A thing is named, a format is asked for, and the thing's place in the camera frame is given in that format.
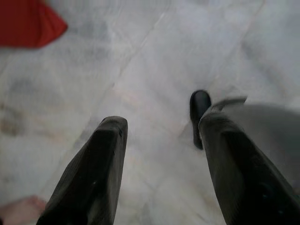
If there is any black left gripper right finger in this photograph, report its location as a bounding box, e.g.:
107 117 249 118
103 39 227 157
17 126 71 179
198 95 300 225

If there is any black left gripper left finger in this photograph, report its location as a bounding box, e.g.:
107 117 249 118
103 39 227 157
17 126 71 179
36 115 129 225

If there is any red pillow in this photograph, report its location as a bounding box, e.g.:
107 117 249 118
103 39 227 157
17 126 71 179
0 0 68 49

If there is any robot left leg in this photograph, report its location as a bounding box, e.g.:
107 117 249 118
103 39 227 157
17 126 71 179
231 103 300 195

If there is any person's bare foot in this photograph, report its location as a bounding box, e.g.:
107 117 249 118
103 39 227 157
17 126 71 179
0 195 47 225

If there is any robot black left foot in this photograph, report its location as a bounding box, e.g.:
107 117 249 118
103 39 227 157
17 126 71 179
189 90 212 150

